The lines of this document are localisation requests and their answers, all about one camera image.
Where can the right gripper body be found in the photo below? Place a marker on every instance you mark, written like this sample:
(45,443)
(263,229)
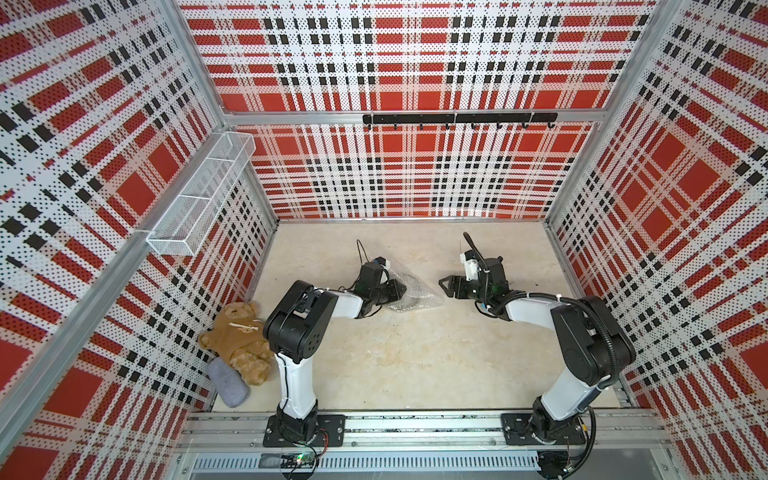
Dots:
(473,290)

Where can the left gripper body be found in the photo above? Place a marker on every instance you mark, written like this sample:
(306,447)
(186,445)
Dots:
(385,292)

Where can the clear bubble wrap sheet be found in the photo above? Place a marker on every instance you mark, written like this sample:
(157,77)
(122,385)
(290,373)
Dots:
(417,295)

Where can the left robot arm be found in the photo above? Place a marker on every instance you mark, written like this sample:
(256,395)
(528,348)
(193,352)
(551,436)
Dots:
(296,327)

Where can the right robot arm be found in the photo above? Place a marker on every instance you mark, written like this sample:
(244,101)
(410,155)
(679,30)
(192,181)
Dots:
(594,348)

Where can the brown teddy bear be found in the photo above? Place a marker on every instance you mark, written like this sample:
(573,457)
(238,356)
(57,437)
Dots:
(236,337)

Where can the grey cloth pouch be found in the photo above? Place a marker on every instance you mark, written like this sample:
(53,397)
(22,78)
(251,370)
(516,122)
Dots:
(228,383)

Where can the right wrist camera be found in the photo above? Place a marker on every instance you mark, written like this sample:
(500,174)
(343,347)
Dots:
(471,264)

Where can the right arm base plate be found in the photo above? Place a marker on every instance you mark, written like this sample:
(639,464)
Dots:
(537,428)

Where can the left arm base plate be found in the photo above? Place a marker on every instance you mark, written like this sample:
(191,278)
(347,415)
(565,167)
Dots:
(329,431)

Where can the black wall hook rail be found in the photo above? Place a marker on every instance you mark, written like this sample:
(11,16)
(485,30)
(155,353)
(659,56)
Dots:
(522,118)

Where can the white wire mesh basket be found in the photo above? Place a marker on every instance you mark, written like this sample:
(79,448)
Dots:
(185,225)

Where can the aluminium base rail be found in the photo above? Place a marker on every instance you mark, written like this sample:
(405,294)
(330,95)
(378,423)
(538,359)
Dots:
(437,444)

